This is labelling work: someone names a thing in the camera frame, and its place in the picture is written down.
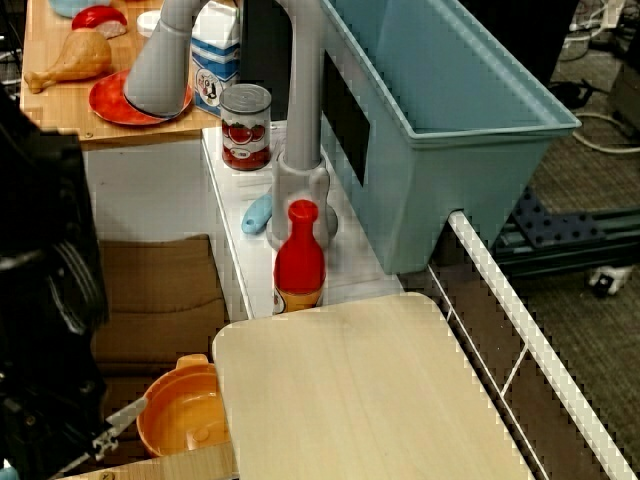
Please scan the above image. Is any light blue bowl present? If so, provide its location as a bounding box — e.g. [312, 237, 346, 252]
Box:
[47, 0, 112, 19]

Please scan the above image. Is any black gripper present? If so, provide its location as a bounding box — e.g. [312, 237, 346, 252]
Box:
[0, 319, 120, 480]

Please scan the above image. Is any large light wooden board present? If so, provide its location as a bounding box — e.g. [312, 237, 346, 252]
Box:
[211, 291, 537, 480]

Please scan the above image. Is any white floor cable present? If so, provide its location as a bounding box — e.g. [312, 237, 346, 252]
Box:
[569, 112, 640, 155]

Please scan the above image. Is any blue white milk carton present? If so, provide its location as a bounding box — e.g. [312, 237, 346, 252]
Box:
[190, 0, 245, 119]

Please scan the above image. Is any light blue plastic bin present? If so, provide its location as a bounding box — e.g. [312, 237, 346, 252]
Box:
[319, 0, 584, 276]

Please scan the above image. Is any white toy kitchen unit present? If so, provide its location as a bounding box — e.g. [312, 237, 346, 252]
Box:
[79, 114, 640, 480]

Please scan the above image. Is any grey toy faucet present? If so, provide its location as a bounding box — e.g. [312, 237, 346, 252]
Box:
[122, 0, 340, 252]

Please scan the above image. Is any tomato can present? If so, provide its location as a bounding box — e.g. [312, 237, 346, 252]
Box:
[219, 83, 273, 173]

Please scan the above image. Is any red ketchup bottle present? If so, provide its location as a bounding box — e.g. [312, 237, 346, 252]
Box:
[272, 199, 328, 316]

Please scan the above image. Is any small white floor object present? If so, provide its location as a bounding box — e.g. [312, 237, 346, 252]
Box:
[586, 263, 635, 297]

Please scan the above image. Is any dark blue perforated plate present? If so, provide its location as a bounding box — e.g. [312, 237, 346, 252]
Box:
[492, 185, 622, 252]

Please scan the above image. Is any grey spatula with blue handle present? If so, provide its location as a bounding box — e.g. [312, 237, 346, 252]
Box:
[241, 193, 274, 235]

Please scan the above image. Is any toy chicken drumstick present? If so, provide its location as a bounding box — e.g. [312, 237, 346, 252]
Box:
[23, 28, 114, 96]

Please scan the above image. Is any red plate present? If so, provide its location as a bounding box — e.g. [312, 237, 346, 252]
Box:
[88, 68, 195, 127]

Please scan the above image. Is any red toy pepper slice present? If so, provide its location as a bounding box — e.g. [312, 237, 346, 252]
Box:
[70, 4, 129, 40]

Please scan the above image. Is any small bamboo cutting board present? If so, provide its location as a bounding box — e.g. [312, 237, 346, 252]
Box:
[53, 442, 240, 480]

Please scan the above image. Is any wooden counter board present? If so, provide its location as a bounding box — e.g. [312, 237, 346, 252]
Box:
[19, 0, 224, 152]

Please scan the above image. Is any orange toy pot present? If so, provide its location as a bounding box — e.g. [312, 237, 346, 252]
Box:
[135, 353, 234, 459]

